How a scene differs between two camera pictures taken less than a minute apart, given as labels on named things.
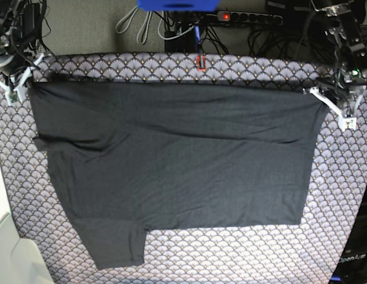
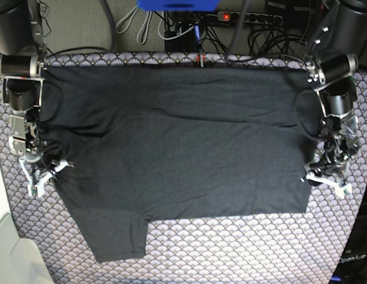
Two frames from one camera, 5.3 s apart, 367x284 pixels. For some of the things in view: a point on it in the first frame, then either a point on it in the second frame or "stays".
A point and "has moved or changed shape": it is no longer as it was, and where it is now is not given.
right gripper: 9,63 to 35,145
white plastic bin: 16,260 stays
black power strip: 249,18 stays
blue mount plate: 178,6 stays
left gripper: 341,86 to 333,158
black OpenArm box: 355,264 stays
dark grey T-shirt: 127,157 has moved or changed shape
